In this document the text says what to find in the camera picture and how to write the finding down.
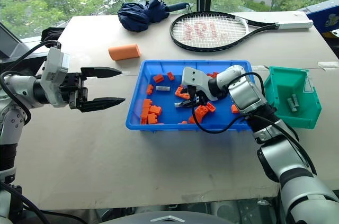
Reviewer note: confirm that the orange toy brick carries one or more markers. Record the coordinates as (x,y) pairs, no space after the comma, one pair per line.
(147,103)
(152,118)
(183,122)
(170,76)
(150,89)
(155,109)
(158,78)
(201,111)
(213,74)
(180,93)
(192,120)
(144,116)
(235,108)
(211,107)

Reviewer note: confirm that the clear tape strip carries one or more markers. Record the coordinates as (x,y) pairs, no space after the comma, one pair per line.
(328,64)
(262,67)

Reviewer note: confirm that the blue printed box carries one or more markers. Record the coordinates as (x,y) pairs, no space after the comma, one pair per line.
(324,20)

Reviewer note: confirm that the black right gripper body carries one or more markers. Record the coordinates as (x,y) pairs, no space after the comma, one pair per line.
(206,97)

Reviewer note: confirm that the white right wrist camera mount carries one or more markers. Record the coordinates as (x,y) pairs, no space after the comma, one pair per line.
(194,77)

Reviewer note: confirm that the grey green battery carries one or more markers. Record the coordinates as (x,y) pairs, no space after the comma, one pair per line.
(290,105)
(295,100)

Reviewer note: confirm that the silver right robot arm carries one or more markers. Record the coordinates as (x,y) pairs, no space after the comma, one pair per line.
(243,94)

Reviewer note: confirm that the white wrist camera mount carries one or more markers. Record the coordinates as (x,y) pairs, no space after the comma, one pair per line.
(194,77)
(54,67)

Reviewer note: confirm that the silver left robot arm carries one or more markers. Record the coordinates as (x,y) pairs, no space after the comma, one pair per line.
(16,91)

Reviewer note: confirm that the white silver battery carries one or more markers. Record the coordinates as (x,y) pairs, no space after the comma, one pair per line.
(162,88)

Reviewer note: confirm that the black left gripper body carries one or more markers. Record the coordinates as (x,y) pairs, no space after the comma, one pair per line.
(72,86)

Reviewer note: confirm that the blue plastic bin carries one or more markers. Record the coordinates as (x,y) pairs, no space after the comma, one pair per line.
(172,112)

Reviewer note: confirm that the black white tennis racket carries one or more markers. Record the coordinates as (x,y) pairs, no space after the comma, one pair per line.
(291,25)

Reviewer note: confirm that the navy folded umbrella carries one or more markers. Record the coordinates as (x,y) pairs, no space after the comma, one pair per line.
(140,14)

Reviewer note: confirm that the green plastic bin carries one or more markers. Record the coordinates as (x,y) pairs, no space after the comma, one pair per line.
(288,118)

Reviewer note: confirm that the dark grey machine housing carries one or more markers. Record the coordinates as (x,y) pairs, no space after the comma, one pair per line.
(16,46)

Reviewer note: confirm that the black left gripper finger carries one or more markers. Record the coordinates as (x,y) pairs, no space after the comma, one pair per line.
(103,103)
(100,72)

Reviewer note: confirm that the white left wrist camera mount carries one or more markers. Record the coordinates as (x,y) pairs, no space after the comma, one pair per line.
(54,67)

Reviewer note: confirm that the orange foam block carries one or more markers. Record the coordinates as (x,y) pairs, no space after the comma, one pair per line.
(124,52)

